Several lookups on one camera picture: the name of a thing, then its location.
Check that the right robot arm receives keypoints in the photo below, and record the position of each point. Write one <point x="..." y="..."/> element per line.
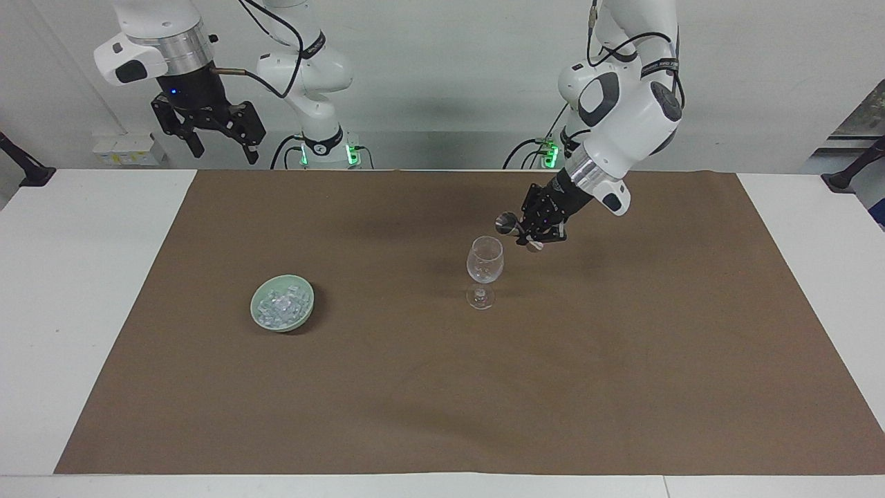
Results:
<point x="314" y="72"/>

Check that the black stand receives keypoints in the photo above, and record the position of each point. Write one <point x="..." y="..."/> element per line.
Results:
<point x="854" y="169"/>
<point x="28" y="169"/>

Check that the pile of clear ice cubes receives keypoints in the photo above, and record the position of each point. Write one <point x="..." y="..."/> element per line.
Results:
<point x="280" y="304"/>

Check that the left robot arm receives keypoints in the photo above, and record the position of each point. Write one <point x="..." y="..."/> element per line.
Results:
<point x="632" y="117"/>

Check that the clear wine glass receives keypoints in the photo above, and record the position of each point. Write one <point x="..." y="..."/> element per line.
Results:
<point x="485" y="263"/>

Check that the silver metal jigger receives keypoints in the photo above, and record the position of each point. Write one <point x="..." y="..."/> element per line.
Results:
<point x="505" y="223"/>

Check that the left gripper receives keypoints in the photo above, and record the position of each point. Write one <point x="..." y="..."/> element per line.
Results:
<point x="556" y="200"/>

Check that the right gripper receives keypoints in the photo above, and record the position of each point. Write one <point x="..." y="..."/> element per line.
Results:
<point x="192" y="90"/>

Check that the pale green bowl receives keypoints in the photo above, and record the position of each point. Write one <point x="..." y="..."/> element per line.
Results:
<point x="304" y="311"/>

